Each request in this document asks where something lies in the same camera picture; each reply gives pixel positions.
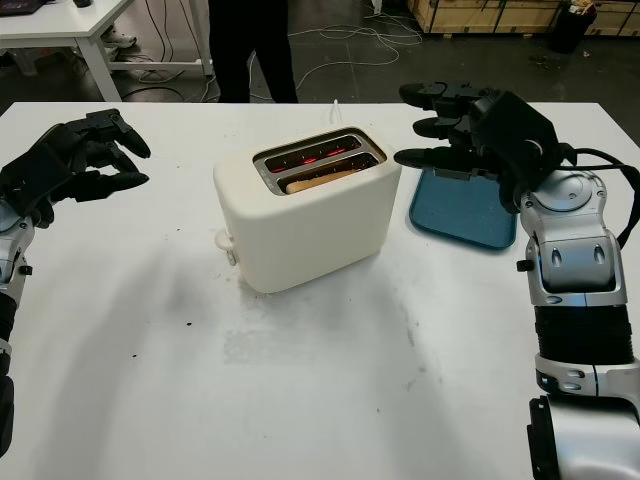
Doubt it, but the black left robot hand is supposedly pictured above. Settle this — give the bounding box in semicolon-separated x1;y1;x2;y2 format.
0;108;152;217

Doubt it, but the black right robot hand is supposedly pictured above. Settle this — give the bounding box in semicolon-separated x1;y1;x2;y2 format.
393;81;571;192

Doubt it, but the golden toast slice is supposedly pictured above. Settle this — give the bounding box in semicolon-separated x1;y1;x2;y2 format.
285;168;359;195

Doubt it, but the person in dark clothes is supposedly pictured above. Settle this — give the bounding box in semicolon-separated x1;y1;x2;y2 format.
207;0;300;105

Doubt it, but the cream two-slot toaster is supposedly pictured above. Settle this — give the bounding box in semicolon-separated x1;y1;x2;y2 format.
213;123;403;295

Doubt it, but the blue plastic tray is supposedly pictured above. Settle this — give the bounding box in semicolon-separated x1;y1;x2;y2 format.
408;164;519;251

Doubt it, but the black trash bin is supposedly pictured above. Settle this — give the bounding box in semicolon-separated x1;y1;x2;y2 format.
548;0;599;54

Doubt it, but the wooden crate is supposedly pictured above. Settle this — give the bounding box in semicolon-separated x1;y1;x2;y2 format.
407;0;640;37

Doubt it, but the white office desk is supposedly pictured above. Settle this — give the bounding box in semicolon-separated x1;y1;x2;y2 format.
0;0;217;104

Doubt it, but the white sneaker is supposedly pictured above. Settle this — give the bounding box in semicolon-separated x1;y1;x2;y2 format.
102;27;139;50

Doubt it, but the dark laptop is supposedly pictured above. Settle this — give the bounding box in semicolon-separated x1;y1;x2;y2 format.
0;0;46;15

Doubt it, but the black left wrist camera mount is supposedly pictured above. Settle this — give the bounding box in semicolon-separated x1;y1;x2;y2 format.
27;199;56;230

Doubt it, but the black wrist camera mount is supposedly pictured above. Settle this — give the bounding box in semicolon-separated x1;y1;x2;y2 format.
498;174;526;215
27;199;56;230

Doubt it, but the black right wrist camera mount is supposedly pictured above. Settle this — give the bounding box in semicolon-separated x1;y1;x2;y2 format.
498;174;526;215

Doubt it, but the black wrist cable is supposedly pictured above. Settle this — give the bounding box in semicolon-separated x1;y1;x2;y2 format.
564;145;640;246

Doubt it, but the white floor cable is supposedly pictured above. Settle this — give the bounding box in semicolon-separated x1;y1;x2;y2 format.
249;14;426;101

